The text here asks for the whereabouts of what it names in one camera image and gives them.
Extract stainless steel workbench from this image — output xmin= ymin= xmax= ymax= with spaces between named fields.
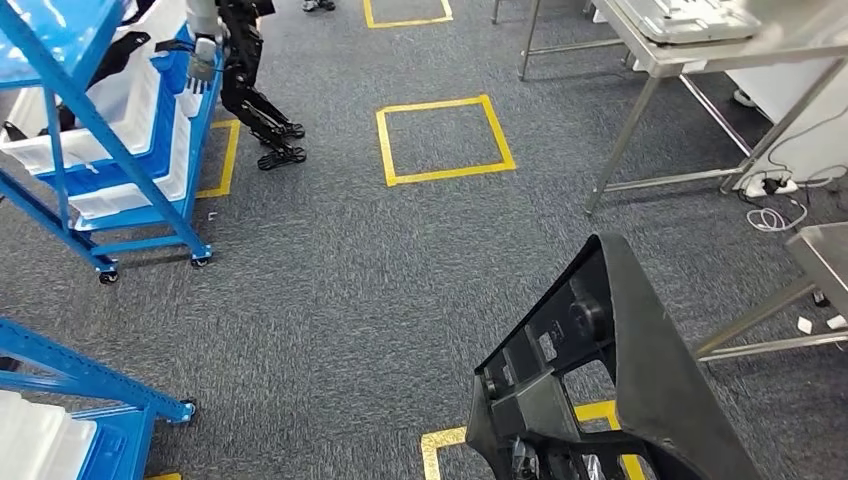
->
xmin=582 ymin=0 xmax=848 ymax=215

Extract yellow floor tape square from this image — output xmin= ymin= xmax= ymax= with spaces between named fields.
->
xmin=420 ymin=399 xmax=647 ymax=480
xmin=195 ymin=119 xmax=242 ymax=200
xmin=362 ymin=0 xmax=455 ymax=30
xmin=375 ymin=93 xmax=517 ymax=189

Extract black humanoid robot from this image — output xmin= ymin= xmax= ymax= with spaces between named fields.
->
xmin=155 ymin=0 xmax=309 ymax=172

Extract white cabinet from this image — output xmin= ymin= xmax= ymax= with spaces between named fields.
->
xmin=725 ymin=59 xmax=848 ymax=187

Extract black plastic parts in crate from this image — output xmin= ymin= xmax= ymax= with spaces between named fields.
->
xmin=86 ymin=31 xmax=152 ymax=91

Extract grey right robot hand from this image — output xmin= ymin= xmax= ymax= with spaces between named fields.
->
xmin=510 ymin=438 xmax=541 ymax=480

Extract blue wheeled shelf cart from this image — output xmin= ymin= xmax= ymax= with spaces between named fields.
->
xmin=0 ymin=0 xmax=223 ymax=286

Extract blue plastic crate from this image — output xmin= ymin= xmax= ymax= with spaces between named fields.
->
xmin=36 ymin=66 xmax=183 ymax=200
xmin=78 ymin=409 xmax=157 ymax=480
xmin=150 ymin=25 xmax=223 ymax=101

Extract grey metal panel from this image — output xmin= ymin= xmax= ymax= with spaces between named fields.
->
xmin=614 ymin=0 xmax=763 ymax=45

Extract coiled white cable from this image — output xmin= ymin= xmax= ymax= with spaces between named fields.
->
xmin=746 ymin=197 xmax=810 ymax=233

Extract black plastic plate bracket part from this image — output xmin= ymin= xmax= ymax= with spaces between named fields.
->
xmin=465 ymin=231 xmax=766 ymax=480

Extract white power strip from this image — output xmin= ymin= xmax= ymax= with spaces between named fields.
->
xmin=743 ymin=173 xmax=801 ymax=199

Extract large blue metal shelf rack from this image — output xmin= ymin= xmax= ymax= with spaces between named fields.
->
xmin=0 ymin=317 xmax=197 ymax=480

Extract stainless steel table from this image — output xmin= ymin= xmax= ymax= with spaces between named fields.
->
xmin=491 ymin=0 xmax=631 ymax=82
xmin=694 ymin=221 xmax=848 ymax=364

